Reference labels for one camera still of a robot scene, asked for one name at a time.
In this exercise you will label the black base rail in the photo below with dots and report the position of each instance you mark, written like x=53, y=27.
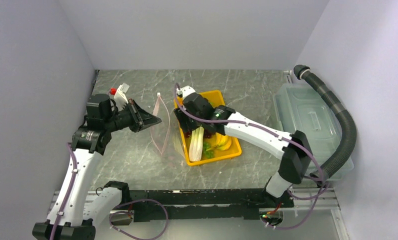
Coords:
x=187, y=204

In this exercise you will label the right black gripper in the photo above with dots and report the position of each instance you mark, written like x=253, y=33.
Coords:
x=182, y=117

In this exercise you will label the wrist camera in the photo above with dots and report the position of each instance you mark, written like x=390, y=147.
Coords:
x=119, y=95
x=183, y=92

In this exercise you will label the dark red grape bunch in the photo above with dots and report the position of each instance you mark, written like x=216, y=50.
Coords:
x=206, y=134

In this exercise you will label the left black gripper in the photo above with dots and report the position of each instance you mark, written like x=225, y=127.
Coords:
x=140, y=118

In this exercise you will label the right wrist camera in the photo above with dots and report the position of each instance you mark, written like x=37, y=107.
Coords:
x=183, y=92

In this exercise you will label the clear plastic storage box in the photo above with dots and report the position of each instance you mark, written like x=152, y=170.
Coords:
x=299, y=107

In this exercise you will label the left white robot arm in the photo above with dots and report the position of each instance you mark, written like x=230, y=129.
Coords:
x=70, y=218

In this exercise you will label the green grape bunch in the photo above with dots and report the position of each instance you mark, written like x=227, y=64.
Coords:
x=207, y=151

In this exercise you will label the celery stalk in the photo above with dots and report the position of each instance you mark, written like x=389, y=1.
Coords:
x=196, y=145

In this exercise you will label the yellow banana bunch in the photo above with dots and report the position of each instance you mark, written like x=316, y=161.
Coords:
x=223, y=142

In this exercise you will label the yellow plastic tray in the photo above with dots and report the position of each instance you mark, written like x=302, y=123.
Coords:
x=216, y=98

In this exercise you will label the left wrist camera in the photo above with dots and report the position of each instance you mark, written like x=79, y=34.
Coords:
x=119, y=95

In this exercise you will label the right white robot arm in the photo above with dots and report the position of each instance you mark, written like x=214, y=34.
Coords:
x=292, y=149

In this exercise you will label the clear zip top bag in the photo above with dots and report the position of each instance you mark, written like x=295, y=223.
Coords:
x=165, y=135

